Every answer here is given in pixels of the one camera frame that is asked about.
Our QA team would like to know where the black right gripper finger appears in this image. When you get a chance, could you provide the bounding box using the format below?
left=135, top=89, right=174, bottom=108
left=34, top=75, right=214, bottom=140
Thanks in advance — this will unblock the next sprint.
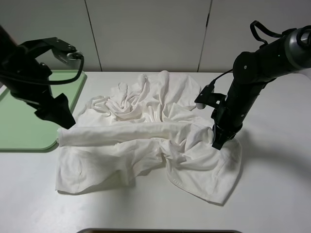
left=212, top=126, right=223, bottom=148
left=218, top=132, right=236, bottom=150

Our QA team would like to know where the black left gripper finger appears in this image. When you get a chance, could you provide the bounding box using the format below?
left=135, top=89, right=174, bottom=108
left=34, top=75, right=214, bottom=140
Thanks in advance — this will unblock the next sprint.
left=35, top=109, right=73, bottom=129
left=48, top=93, right=75, bottom=125

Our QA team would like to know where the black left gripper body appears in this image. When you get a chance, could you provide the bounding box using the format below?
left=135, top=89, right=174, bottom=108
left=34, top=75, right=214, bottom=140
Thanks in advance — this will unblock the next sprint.
left=9, top=58, right=54, bottom=109

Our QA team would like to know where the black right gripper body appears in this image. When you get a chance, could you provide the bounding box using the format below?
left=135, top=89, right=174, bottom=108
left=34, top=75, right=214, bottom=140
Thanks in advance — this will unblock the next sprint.
left=211, top=92, right=259, bottom=136

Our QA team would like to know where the white short sleeve shirt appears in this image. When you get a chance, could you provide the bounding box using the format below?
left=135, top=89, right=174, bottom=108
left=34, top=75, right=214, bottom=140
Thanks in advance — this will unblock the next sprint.
left=55, top=71, right=242, bottom=204

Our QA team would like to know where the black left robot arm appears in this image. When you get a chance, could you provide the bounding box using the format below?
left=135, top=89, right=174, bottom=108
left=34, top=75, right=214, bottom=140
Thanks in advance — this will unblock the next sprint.
left=0, top=28, right=85, bottom=129

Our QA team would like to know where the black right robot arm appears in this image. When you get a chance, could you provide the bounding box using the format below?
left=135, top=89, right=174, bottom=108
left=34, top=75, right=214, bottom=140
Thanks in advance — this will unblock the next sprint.
left=209, top=26, right=311, bottom=150

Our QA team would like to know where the green plastic tray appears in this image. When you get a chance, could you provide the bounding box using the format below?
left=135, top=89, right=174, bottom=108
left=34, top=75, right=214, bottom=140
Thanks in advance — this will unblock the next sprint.
left=0, top=70, right=87, bottom=152

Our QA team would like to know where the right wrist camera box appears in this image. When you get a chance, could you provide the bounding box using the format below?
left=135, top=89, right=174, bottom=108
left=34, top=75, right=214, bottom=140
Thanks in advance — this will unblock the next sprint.
left=194, top=83, right=225, bottom=110

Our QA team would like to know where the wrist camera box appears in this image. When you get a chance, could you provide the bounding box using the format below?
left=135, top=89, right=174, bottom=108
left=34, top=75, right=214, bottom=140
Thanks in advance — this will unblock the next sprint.
left=20, top=37, right=84, bottom=65
left=194, top=83, right=225, bottom=110

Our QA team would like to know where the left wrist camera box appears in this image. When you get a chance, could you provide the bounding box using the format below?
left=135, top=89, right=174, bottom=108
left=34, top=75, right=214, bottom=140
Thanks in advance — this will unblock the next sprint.
left=20, top=37, right=84, bottom=65

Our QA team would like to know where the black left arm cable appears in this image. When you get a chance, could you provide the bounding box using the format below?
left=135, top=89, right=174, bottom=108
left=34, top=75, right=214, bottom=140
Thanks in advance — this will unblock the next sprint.
left=0, top=54, right=85, bottom=86

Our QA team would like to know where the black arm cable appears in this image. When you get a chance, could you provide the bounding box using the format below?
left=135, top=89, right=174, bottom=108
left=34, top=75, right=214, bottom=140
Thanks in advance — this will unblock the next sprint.
left=0, top=54, right=85, bottom=86
left=210, top=20, right=296, bottom=85

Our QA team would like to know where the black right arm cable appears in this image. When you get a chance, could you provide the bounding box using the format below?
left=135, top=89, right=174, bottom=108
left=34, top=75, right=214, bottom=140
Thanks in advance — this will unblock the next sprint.
left=210, top=20, right=296, bottom=85

